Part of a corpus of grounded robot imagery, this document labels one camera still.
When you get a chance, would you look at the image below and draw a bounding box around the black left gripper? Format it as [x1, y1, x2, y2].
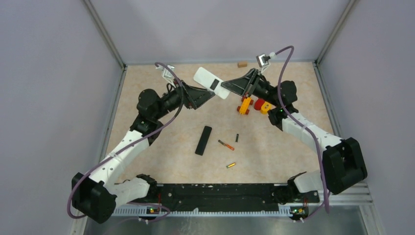
[154, 77, 215, 120]

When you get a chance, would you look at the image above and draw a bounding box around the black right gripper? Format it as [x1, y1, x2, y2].
[221, 69, 279, 107]

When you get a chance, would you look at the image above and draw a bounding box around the white remote control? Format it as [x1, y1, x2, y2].
[193, 67, 230, 99]

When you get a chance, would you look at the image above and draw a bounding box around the orange AAA battery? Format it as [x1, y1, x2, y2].
[218, 140, 235, 151]

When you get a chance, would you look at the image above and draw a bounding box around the gold green AAA battery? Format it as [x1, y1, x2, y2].
[226, 163, 236, 168]

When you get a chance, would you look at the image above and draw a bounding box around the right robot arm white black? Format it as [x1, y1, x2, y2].
[221, 69, 368, 202]

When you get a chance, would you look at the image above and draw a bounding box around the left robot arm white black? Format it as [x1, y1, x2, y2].
[67, 82, 215, 224]

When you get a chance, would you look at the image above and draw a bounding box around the black remote control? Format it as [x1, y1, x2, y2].
[195, 126, 212, 156]

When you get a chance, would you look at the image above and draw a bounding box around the small wooden block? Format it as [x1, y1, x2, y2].
[237, 61, 248, 68]

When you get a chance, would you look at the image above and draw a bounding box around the yellow toy car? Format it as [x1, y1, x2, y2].
[236, 96, 253, 115]

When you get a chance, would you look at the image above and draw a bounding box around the red yellow toy piece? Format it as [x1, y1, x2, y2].
[254, 98, 273, 115]

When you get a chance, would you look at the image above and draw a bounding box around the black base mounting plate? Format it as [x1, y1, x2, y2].
[135, 183, 320, 212]

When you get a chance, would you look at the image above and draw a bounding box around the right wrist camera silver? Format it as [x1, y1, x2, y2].
[256, 54, 271, 73]

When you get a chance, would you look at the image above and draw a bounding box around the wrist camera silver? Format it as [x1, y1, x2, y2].
[161, 65, 175, 84]
[256, 54, 271, 73]

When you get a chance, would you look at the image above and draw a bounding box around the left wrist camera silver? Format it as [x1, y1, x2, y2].
[161, 65, 175, 84]

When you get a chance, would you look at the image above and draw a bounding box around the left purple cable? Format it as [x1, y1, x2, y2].
[67, 62, 185, 220]

